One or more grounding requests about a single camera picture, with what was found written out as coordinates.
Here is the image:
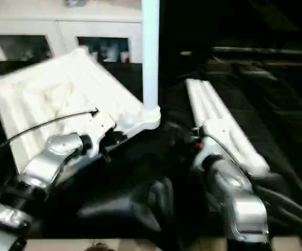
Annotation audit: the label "white table top frame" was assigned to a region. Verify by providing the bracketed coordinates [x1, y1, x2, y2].
[0, 47, 162, 174]

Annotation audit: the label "white plastic table leg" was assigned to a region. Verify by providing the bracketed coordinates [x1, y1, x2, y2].
[185, 78, 214, 129]
[192, 79, 230, 126]
[141, 0, 161, 113]
[199, 81, 271, 176]

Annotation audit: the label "black work mat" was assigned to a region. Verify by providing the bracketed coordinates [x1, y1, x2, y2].
[0, 58, 302, 241]

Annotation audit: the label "white glass-door cabinet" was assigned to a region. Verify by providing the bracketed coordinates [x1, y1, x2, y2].
[0, 0, 144, 64]

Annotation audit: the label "black metal rail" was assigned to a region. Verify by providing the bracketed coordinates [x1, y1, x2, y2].
[211, 46, 302, 60]

